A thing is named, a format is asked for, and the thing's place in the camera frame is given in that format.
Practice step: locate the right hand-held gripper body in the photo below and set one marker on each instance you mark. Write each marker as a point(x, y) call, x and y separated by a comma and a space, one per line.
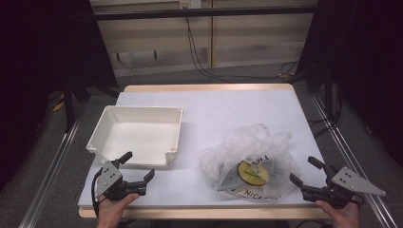
point(351, 182)

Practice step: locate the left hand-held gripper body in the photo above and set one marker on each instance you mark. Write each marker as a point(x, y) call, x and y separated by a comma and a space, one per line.
point(109, 177)

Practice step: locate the white plastic bin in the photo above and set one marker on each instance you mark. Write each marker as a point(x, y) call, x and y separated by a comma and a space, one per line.
point(142, 139)

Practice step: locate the clear printed plastic bag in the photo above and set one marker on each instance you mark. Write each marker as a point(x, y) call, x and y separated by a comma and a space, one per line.
point(250, 142)

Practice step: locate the person's left hand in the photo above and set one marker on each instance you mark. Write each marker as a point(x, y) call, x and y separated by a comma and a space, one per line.
point(112, 210)

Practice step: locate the person's right hand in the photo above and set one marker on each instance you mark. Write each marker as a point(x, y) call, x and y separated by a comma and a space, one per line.
point(343, 217)

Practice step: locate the black metal stand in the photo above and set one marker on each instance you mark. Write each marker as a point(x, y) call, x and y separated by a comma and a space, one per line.
point(329, 91)
point(68, 101)

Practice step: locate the yellow floor marker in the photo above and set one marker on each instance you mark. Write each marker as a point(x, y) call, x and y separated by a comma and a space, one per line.
point(58, 107)

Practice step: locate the white table mat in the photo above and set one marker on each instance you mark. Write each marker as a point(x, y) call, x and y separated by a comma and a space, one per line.
point(221, 107)

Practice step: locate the black curtain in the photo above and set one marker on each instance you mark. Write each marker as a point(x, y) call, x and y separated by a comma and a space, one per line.
point(38, 57)
point(364, 63)

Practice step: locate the black horizontal metal bar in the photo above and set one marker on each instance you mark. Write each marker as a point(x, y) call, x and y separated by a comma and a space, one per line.
point(206, 12)

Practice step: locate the silver floor rail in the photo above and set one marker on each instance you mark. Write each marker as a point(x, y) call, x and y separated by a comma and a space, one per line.
point(47, 180)
point(355, 152)

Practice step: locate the white wall socket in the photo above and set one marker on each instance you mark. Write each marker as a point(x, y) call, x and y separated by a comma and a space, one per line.
point(190, 3)

